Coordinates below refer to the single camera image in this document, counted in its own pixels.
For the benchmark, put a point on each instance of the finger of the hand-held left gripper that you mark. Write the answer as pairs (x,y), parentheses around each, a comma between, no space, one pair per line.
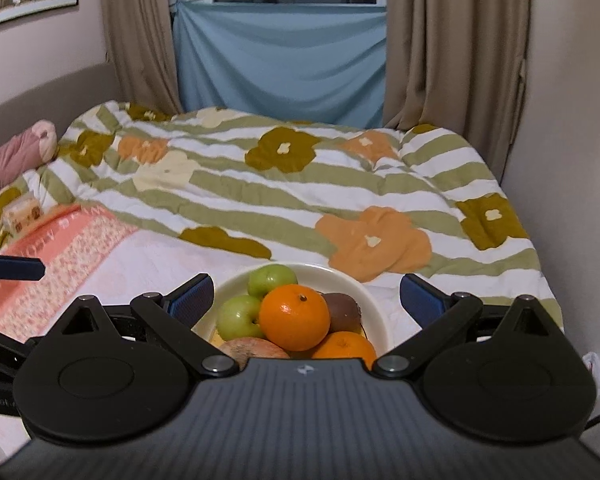
(15,268)

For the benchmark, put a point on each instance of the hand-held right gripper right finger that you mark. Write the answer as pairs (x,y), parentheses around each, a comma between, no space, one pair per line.
(422,304)

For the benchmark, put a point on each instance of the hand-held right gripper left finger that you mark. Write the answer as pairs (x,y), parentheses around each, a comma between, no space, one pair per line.
(192,301)

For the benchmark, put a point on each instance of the cream bowl with bear print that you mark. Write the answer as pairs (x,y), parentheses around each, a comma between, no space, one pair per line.
(375,310)

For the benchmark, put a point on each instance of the green apple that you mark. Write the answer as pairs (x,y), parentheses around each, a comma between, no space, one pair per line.
(237,317)
(272,280)

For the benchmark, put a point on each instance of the large russet apple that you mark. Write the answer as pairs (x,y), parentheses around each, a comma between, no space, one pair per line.
(252,349)

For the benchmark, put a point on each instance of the brown kiwi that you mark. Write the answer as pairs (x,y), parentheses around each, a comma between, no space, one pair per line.
(342,312)

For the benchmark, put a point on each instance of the orange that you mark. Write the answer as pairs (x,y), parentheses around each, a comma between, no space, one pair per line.
(342,347)
(295,317)

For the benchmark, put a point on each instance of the tissue pack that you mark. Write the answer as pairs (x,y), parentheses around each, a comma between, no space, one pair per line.
(22,215)

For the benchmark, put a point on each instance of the pink and white printed cloth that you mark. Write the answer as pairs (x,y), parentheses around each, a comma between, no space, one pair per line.
(80,255)

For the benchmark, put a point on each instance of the pink plush pillow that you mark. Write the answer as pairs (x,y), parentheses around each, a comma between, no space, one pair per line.
(17,157)

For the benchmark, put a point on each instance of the striped floral blanket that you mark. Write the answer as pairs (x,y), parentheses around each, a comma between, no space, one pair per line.
(290,190)

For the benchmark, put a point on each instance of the beige upholstered headboard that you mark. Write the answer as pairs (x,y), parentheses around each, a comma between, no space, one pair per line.
(45,92)

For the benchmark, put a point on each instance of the white plastic bag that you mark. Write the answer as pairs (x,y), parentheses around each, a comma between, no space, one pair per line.
(593,363)

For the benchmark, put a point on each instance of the blue hanging cloth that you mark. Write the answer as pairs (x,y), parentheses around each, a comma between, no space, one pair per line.
(280,60)

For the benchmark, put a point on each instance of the beige right curtain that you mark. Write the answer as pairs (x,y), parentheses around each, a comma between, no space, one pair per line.
(450,45)

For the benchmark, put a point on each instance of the beige curtain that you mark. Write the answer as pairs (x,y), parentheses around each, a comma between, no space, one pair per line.
(140,35)
(450,45)

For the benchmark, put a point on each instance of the beige left curtain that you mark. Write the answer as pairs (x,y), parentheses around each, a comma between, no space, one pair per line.
(140,35)

